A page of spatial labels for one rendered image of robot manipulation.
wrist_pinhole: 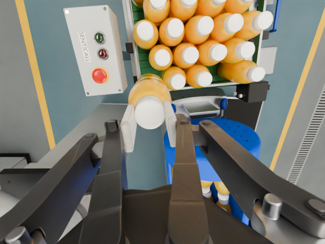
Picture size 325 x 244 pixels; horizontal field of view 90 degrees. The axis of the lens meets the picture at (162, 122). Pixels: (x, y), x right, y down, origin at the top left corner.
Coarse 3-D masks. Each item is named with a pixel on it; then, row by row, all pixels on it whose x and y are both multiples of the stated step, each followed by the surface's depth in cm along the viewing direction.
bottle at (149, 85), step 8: (144, 80) 25; (152, 80) 25; (160, 80) 29; (136, 88) 24; (144, 88) 23; (152, 88) 23; (160, 88) 24; (136, 96) 23; (144, 96) 21; (152, 96) 21; (160, 96) 23; (168, 96) 24; (128, 104) 25; (136, 104) 22
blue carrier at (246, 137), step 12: (192, 120) 62; (216, 120) 60; (228, 120) 59; (228, 132) 50; (240, 132) 50; (252, 132) 49; (168, 144) 47; (240, 144) 43; (252, 144) 43; (168, 156) 48; (204, 156) 40; (168, 168) 50; (204, 168) 40; (168, 180) 54; (204, 180) 41; (216, 180) 40; (216, 192) 75; (240, 216) 65
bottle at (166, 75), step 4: (168, 68) 49; (172, 68) 47; (176, 68) 47; (180, 68) 48; (164, 72) 49; (168, 72) 47; (172, 72) 46; (176, 72) 45; (180, 72) 46; (184, 72) 48; (164, 76) 48; (168, 76) 46; (184, 76) 46; (164, 80) 48; (168, 80) 46; (168, 84) 47; (168, 88) 49; (172, 88) 47
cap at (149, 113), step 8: (144, 104) 20; (152, 104) 20; (160, 104) 20; (136, 112) 20; (144, 112) 20; (152, 112) 20; (160, 112) 20; (136, 120) 20; (144, 120) 20; (152, 120) 20; (160, 120) 20; (152, 128) 21
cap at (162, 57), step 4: (160, 52) 40; (164, 52) 40; (168, 52) 40; (156, 56) 40; (160, 56) 41; (164, 56) 41; (168, 56) 41; (156, 60) 41; (160, 60) 41; (164, 60) 41; (168, 60) 41; (160, 64) 41; (164, 64) 41
